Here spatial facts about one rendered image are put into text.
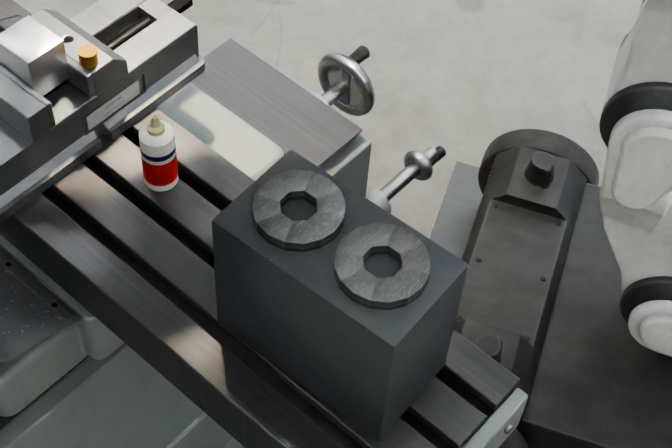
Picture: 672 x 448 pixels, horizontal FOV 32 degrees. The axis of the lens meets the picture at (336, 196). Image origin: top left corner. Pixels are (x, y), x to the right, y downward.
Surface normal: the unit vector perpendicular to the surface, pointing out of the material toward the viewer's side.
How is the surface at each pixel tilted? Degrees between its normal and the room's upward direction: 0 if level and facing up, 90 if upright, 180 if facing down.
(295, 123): 0
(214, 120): 0
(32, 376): 90
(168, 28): 0
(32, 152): 90
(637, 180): 90
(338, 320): 90
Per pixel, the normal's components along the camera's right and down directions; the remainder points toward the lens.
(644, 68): -0.32, 0.73
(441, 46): 0.05, -0.62
